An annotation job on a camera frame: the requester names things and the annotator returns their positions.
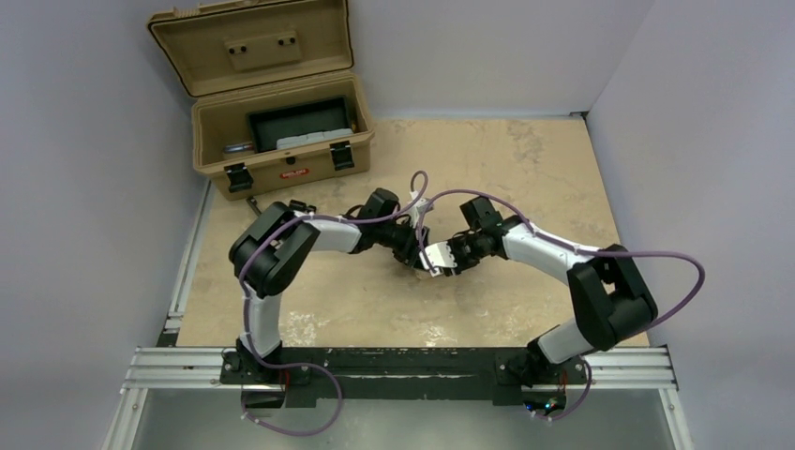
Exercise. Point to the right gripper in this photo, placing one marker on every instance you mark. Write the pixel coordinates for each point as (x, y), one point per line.
(457, 256)

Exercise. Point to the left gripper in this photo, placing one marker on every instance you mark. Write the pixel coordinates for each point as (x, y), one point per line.
(409, 249)

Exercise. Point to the beige folding umbrella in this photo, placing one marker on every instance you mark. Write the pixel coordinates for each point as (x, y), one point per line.
(423, 274)

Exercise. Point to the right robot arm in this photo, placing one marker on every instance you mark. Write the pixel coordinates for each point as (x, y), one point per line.
(610, 299)

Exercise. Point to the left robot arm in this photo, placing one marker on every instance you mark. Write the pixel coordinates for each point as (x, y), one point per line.
(267, 257)

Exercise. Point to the small black cylinder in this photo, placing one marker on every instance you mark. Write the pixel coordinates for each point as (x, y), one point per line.
(302, 207)

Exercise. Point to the grey box in case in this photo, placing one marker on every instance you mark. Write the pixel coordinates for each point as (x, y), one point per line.
(314, 137)

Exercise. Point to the black hex key tool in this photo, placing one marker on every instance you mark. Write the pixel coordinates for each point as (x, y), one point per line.
(253, 205)

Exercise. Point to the black tray in case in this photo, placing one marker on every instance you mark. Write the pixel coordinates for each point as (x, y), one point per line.
(267, 127)

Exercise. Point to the metal can in case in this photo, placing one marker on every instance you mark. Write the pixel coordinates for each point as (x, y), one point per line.
(237, 148)

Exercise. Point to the tan hard case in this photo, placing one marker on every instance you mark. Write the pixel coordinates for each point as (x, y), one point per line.
(240, 57)

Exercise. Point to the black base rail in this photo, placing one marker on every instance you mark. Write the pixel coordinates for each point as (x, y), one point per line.
(503, 376)

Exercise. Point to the aluminium frame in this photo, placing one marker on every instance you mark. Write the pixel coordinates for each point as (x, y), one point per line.
(172, 399)

